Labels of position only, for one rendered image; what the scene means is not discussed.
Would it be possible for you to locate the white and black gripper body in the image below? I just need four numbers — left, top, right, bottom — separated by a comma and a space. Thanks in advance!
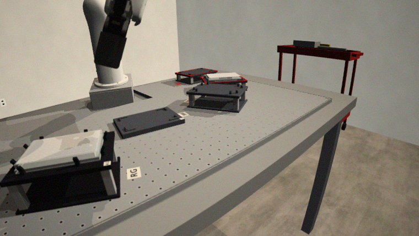
104, 0, 147, 26

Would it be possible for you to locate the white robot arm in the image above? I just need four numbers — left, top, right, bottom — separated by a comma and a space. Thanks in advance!
83, 0, 128, 88

